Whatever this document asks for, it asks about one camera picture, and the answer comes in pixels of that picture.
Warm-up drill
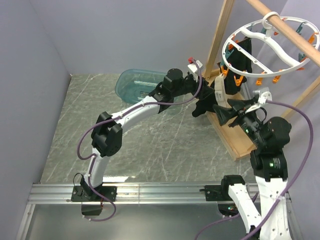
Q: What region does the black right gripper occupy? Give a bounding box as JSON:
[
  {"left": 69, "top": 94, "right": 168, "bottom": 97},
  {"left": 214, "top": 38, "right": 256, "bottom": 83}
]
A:
[{"left": 212, "top": 97, "right": 266, "bottom": 147}]

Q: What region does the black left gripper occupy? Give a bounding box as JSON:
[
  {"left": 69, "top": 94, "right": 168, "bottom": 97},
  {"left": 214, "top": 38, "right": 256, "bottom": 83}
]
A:
[{"left": 172, "top": 74, "right": 215, "bottom": 101}]

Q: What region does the black underwear beige waistband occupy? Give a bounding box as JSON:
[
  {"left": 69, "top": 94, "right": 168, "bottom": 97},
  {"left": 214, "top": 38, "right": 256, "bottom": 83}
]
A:
[{"left": 192, "top": 74, "right": 238, "bottom": 118}]

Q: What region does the orange hanger clip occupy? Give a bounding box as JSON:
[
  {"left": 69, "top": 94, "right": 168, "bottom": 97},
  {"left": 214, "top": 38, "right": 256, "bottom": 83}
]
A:
[
  {"left": 272, "top": 74, "right": 282, "bottom": 84},
  {"left": 220, "top": 65, "right": 229, "bottom": 78},
  {"left": 233, "top": 75, "right": 244, "bottom": 87},
  {"left": 255, "top": 71, "right": 266, "bottom": 86}
]

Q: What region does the white round clip hanger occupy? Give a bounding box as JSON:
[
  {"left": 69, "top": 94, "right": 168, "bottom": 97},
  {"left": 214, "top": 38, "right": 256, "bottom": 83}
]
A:
[{"left": 222, "top": 11, "right": 320, "bottom": 78}]

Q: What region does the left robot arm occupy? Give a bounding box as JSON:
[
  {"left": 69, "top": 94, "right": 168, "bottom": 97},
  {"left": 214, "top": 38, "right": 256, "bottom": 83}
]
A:
[{"left": 80, "top": 68, "right": 205, "bottom": 201}]

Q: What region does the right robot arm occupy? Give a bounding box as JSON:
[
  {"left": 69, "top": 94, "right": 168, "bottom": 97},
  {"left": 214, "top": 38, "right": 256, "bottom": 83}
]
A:
[{"left": 213, "top": 98, "right": 292, "bottom": 240}]

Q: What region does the black hanging underwear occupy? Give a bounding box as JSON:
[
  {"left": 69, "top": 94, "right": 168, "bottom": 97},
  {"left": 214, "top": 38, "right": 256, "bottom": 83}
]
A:
[{"left": 217, "top": 37, "right": 252, "bottom": 93}]

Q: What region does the teal hanger clip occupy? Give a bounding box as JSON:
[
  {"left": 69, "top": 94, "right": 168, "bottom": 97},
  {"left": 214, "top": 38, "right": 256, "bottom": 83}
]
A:
[{"left": 225, "top": 46, "right": 235, "bottom": 59}]

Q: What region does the teal transparent plastic bin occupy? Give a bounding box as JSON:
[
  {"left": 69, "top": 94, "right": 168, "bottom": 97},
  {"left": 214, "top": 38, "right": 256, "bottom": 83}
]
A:
[{"left": 115, "top": 69, "right": 166, "bottom": 104}]

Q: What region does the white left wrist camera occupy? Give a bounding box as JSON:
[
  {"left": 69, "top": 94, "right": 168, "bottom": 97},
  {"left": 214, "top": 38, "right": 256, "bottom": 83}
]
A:
[{"left": 187, "top": 57, "right": 204, "bottom": 82}]

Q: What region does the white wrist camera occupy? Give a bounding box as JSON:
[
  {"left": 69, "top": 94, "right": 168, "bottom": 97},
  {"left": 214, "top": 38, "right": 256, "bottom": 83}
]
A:
[
  {"left": 245, "top": 87, "right": 272, "bottom": 114},
  {"left": 187, "top": 57, "right": 204, "bottom": 82}
]

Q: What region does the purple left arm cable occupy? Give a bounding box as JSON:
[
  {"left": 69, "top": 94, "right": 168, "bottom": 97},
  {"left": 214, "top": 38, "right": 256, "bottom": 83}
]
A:
[{"left": 76, "top": 62, "right": 203, "bottom": 222}]

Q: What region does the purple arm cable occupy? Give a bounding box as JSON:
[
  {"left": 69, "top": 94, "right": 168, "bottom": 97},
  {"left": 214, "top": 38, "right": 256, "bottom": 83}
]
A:
[
  {"left": 194, "top": 100, "right": 314, "bottom": 240},
  {"left": 76, "top": 62, "right": 203, "bottom": 222}
]

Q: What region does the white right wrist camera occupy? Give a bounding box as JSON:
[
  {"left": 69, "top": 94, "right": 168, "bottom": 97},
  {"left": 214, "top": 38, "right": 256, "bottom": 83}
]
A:
[{"left": 245, "top": 87, "right": 272, "bottom": 114}]

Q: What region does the wooden drying rack frame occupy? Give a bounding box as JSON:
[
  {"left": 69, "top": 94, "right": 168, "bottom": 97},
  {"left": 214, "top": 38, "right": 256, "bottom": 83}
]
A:
[{"left": 203, "top": 0, "right": 320, "bottom": 159}]

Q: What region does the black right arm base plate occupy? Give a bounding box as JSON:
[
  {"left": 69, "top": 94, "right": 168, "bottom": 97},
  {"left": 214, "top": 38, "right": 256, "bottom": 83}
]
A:
[{"left": 199, "top": 184, "right": 225, "bottom": 202}]

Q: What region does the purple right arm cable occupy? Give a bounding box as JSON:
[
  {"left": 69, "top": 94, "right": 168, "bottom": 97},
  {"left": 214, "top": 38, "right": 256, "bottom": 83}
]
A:
[{"left": 194, "top": 100, "right": 314, "bottom": 240}]

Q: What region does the aluminium mounting rail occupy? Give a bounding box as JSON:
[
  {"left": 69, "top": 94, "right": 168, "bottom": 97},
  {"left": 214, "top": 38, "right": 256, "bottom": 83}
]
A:
[{"left": 15, "top": 181, "right": 293, "bottom": 240}]

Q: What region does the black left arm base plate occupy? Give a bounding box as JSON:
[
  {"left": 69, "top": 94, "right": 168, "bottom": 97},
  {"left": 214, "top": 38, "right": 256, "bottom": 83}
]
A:
[{"left": 70, "top": 185, "right": 117, "bottom": 202}]

